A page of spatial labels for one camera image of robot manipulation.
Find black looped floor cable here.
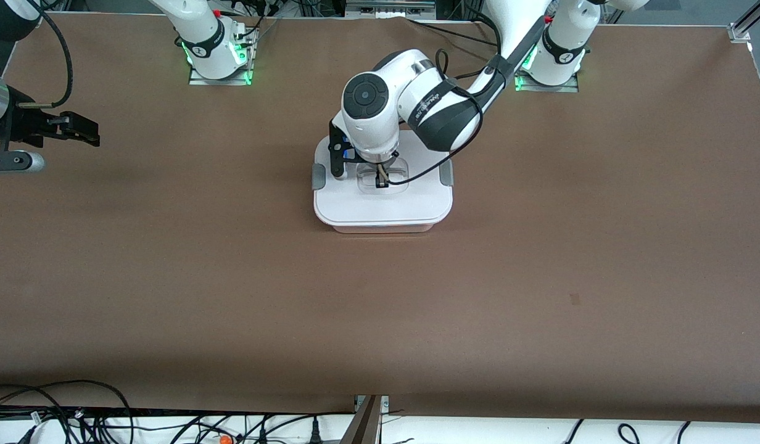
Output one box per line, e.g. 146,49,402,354
0,380,135,444

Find thin black cable across table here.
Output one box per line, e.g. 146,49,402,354
407,17,499,47

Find pink plastic storage box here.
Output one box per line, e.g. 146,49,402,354
331,221,436,234

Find aluminium profile post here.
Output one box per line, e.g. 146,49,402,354
340,395,390,444

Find black left camera mount bracket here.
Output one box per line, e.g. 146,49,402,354
328,119,358,179

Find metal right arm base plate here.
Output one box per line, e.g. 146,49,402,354
189,62,252,86

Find white box lid grey latches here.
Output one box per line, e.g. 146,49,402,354
311,129,453,226

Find brown table cover sheet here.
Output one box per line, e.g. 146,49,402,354
0,12,760,423

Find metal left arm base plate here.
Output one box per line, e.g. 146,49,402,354
516,71,579,93

